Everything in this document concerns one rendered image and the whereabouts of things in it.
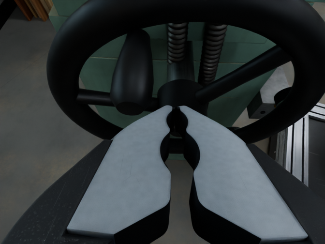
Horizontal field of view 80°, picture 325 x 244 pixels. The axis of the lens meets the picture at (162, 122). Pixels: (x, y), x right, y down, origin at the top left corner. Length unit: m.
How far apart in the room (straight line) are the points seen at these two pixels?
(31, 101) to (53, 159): 0.42
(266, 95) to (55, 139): 1.04
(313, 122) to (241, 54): 0.79
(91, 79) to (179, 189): 0.71
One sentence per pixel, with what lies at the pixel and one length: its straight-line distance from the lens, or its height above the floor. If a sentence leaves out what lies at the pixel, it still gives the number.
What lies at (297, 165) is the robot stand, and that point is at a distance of 1.00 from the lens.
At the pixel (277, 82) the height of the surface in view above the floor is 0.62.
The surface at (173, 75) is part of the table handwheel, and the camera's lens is 0.25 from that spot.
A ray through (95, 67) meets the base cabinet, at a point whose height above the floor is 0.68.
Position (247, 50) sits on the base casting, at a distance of 0.43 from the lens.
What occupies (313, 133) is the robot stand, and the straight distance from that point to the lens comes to 1.14.
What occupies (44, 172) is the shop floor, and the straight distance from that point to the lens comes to 1.18.
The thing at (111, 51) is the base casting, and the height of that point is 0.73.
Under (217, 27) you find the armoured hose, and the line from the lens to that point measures 0.24.
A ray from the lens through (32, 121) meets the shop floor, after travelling 1.34.
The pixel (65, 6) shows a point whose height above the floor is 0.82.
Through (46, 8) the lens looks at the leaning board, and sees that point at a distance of 1.91.
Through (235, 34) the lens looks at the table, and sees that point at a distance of 0.27.
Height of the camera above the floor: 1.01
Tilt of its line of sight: 63 degrees down
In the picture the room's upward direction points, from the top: 3 degrees clockwise
